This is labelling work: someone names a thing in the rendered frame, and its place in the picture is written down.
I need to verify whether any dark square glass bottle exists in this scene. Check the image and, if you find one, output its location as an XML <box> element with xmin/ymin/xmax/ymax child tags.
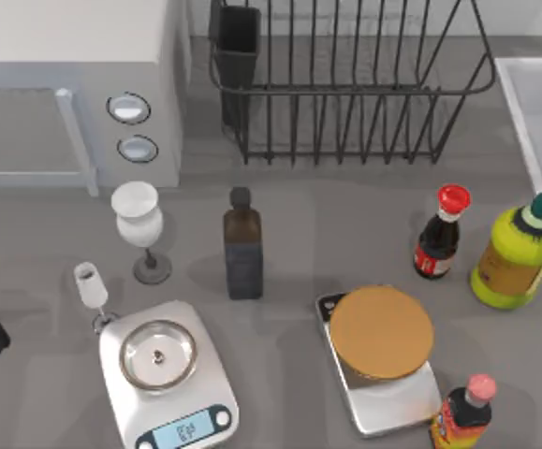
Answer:
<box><xmin>223</xmin><ymin>186</ymin><xmax>265</xmax><ymax>301</ymax></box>

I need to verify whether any large white goblet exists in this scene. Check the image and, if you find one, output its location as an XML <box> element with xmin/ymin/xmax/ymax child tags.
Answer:
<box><xmin>110</xmin><ymin>181</ymin><xmax>174</xmax><ymax>285</ymax></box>

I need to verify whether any small microwave knob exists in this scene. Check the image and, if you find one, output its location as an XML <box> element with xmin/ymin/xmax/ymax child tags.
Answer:
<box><xmin>116</xmin><ymin>134</ymin><xmax>160</xmax><ymax>165</ymax></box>

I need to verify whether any silver scale with wooden plate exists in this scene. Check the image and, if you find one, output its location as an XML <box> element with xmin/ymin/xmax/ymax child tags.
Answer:
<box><xmin>315</xmin><ymin>284</ymin><xmax>444</xmax><ymax>439</ymax></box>

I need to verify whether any red capped dark sauce bottle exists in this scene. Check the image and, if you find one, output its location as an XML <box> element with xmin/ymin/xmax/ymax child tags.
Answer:
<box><xmin>413</xmin><ymin>183</ymin><xmax>472</xmax><ymax>281</ymax></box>

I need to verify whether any black cutlery holder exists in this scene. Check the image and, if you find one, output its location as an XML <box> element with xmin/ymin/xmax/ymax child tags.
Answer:
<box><xmin>208</xmin><ymin>0</ymin><xmax>262</xmax><ymax>128</ymax></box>

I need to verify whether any silver scale with round pan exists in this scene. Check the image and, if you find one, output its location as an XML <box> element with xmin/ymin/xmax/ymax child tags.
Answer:
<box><xmin>97</xmin><ymin>299</ymin><xmax>242</xmax><ymax>449</ymax></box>

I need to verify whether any large microwave knob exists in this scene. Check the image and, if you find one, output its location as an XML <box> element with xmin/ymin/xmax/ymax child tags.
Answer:
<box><xmin>106</xmin><ymin>92</ymin><xmax>153</xmax><ymax>126</ymax></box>

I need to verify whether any small clear wine glass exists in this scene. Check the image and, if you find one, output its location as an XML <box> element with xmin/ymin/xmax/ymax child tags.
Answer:
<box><xmin>73</xmin><ymin>262</ymin><xmax>118</xmax><ymax>335</ymax></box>

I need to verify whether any yellow green bottle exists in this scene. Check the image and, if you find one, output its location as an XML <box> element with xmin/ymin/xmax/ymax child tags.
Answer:
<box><xmin>469</xmin><ymin>192</ymin><xmax>542</xmax><ymax>311</ymax></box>

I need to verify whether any pink capped sauce bottle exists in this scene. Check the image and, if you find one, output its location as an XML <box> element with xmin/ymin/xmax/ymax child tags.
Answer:
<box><xmin>429</xmin><ymin>373</ymin><xmax>498</xmax><ymax>449</ymax></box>

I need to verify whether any pale microwave oven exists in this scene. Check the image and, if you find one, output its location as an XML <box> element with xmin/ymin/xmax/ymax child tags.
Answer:
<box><xmin>0</xmin><ymin>0</ymin><xmax>193</xmax><ymax>197</ymax></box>

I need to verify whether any black wire dish rack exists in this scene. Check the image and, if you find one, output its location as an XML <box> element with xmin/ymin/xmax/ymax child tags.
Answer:
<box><xmin>208</xmin><ymin>0</ymin><xmax>496</xmax><ymax>167</ymax></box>

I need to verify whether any microwave door handle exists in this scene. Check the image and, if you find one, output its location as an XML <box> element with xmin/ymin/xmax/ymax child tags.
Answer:
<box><xmin>54</xmin><ymin>88</ymin><xmax>100</xmax><ymax>197</ymax></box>

